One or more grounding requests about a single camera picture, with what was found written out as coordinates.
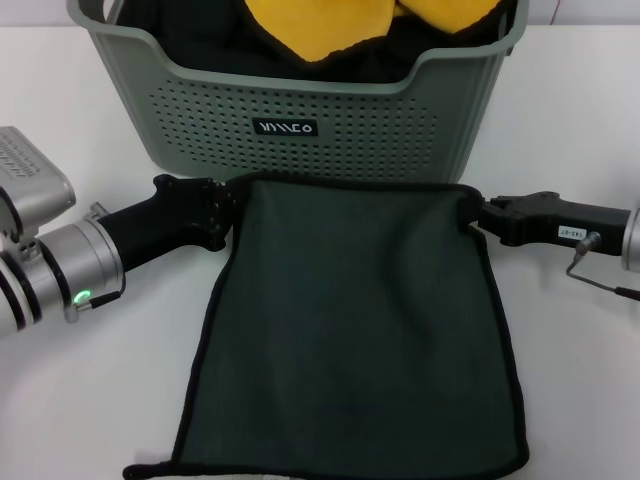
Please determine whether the grey-green perforated plastic basket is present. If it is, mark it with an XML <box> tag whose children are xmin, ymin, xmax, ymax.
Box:
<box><xmin>66</xmin><ymin>0</ymin><xmax>531</xmax><ymax>184</ymax></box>

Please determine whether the right wrist cable with connector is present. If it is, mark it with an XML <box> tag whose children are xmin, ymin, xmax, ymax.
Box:
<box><xmin>564</xmin><ymin>230</ymin><xmax>640</xmax><ymax>302</ymax></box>

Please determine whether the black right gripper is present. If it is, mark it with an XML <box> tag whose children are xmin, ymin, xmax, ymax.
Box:
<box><xmin>478</xmin><ymin>190</ymin><xmax>634</xmax><ymax>257</ymax></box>

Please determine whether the dark green towel black edge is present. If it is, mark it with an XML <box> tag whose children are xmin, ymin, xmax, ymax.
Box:
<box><xmin>122</xmin><ymin>172</ymin><xmax>531</xmax><ymax>480</ymax></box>

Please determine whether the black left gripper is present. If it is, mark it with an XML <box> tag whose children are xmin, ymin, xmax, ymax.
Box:
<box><xmin>94</xmin><ymin>174</ymin><xmax>238</xmax><ymax>275</ymax></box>

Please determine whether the yellow towel with black edge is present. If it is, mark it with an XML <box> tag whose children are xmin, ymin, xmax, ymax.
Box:
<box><xmin>394</xmin><ymin>0</ymin><xmax>501</xmax><ymax>35</ymax></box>
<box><xmin>243</xmin><ymin>0</ymin><xmax>397</xmax><ymax>65</ymax></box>

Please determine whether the black cloth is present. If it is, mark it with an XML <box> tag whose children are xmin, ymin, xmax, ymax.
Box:
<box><xmin>117</xmin><ymin>0</ymin><xmax>519</xmax><ymax>84</ymax></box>

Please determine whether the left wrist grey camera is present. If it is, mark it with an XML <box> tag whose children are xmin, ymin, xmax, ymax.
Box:
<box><xmin>0</xmin><ymin>126</ymin><xmax>77</xmax><ymax>236</ymax></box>

